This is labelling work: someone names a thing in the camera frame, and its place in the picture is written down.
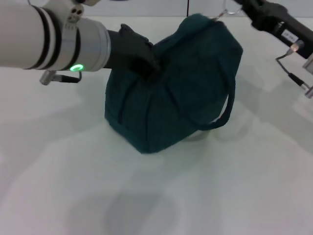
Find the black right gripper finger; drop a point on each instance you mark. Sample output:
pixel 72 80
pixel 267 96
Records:
pixel 254 19
pixel 249 5

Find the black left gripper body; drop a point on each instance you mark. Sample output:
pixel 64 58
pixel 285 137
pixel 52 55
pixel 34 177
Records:
pixel 132 54

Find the dark teal insulated lunch bag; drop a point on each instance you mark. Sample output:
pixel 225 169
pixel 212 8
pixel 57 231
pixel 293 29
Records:
pixel 183 93

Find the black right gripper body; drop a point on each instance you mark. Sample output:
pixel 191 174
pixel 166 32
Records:
pixel 286 29

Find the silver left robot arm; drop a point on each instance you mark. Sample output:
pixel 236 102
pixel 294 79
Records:
pixel 49 39

